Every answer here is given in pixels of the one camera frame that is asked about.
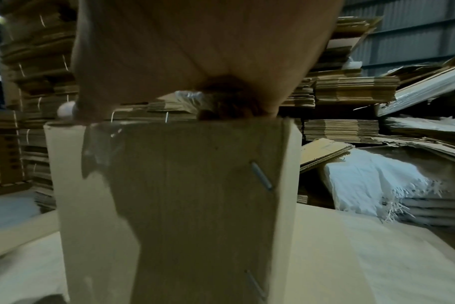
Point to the pale flat board bundle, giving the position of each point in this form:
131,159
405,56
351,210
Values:
430,89

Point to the person's right hand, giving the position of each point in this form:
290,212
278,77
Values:
205,41

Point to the white plastic sack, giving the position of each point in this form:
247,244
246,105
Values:
370,178

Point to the stacks of flat cardboard bundles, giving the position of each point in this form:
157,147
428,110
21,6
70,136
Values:
347,89

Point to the brown cardboard box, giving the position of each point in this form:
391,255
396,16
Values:
205,208

